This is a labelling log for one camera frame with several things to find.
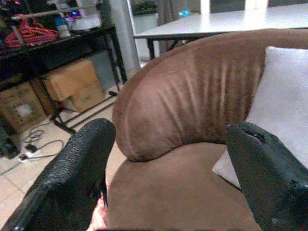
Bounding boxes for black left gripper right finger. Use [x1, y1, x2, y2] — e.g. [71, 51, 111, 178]
[225, 121, 308, 231]

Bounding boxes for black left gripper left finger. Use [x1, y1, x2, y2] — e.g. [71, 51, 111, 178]
[1, 117, 116, 231]

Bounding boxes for white square pillow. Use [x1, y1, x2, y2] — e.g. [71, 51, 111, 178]
[212, 46, 308, 190]

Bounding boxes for brown suede sofa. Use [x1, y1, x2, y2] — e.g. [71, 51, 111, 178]
[89, 28, 308, 231]

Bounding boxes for cardboard box with white label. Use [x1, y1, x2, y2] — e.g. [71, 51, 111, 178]
[0, 81, 47, 134]

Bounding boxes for large plain cardboard box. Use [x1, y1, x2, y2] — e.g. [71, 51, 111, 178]
[41, 59, 106, 113]

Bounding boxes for black metal shelf table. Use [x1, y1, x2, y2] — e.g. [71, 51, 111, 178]
[0, 23, 128, 134]

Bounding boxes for red plastic clothes hangers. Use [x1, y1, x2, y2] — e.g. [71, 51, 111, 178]
[4, 14, 59, 48]

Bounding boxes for white pillar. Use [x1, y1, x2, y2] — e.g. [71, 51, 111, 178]
[111, 0, 141, 73]

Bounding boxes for white top folding table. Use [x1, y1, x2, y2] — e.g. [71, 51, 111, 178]
[132, 3, 308, 60]

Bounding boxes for black cable on floor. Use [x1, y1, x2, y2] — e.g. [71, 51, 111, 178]
[0, 120, 65, 176]

